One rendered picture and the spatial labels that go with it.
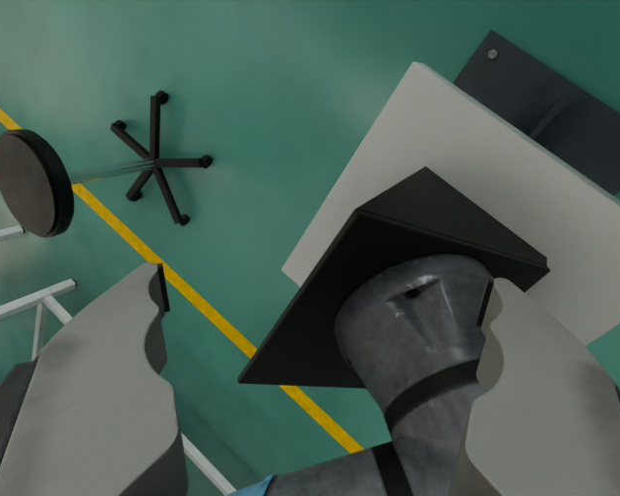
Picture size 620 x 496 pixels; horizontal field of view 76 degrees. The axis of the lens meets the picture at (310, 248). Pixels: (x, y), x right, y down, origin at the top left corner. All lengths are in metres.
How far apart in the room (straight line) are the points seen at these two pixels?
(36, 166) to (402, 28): 1.11
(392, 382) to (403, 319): 0.05
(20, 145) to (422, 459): 1.37
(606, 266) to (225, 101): 1.33
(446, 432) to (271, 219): 1.30
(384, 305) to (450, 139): 0.21
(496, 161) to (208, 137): 1.32
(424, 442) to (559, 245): 0.25
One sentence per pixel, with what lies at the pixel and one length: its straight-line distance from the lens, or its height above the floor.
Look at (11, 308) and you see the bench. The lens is 2.64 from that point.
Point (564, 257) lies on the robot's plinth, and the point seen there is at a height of 0.75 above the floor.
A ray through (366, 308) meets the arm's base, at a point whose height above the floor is 0.92.
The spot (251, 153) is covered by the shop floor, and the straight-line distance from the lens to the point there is 1.51.
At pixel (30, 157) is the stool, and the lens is 1.44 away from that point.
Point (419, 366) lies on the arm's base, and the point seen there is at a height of 0.95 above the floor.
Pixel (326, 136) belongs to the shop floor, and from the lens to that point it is 1.34.
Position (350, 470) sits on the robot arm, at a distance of 0.29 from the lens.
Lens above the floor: 1.19
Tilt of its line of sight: 54 degrees down
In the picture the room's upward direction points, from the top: 123 degrees counter-clockwise
